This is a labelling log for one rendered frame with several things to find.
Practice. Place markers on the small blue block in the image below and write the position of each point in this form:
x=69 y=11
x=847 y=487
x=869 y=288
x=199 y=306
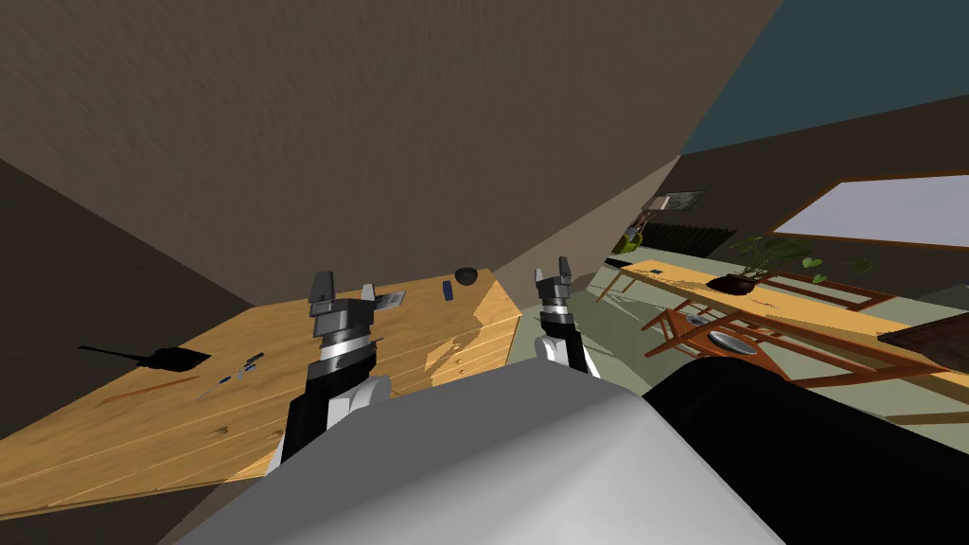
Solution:
x=447 y=290

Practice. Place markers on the black bowl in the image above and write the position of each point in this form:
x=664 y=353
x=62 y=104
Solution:
x=465 y=276

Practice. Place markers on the window with wooden frame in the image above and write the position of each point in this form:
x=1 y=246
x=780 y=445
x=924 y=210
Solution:
x=878 y=212

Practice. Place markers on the grey card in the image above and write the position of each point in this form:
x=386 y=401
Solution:
x=391 y=300

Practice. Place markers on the green chair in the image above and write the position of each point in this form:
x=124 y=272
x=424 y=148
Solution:
x=625 y=242

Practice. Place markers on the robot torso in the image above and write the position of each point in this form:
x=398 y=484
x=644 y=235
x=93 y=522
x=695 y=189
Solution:
x=484 y=469

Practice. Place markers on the framed wall picture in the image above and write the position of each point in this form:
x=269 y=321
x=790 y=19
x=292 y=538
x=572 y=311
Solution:
x=676 y=200

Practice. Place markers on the light wooden desk with drawers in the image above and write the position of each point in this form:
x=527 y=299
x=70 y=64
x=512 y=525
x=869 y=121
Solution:
x=151 y=439

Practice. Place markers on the black spatula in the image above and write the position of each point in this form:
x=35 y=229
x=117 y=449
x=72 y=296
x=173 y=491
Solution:
x=170 y=358

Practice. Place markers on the dark brown table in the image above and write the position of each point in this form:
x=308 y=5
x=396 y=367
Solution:
x=935 y=337

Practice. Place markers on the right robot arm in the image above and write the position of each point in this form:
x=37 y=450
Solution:
x=802 y=454

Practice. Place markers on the long wooden table with plant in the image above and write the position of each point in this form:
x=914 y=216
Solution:
x=787 y=304

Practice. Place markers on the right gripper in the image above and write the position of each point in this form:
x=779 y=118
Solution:
x=554 y=291

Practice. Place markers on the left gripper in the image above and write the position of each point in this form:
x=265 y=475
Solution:
x=342 y=318

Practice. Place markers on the red-brown wooden chair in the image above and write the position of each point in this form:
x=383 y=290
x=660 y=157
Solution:
x=764 y=341

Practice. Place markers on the dark radiator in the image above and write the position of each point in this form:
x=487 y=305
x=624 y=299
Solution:
x=689 y=238

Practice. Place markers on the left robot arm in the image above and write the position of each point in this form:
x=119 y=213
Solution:
x=333 y=393

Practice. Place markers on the dark grey pen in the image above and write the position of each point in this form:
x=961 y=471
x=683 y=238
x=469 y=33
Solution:
x=253 y=359

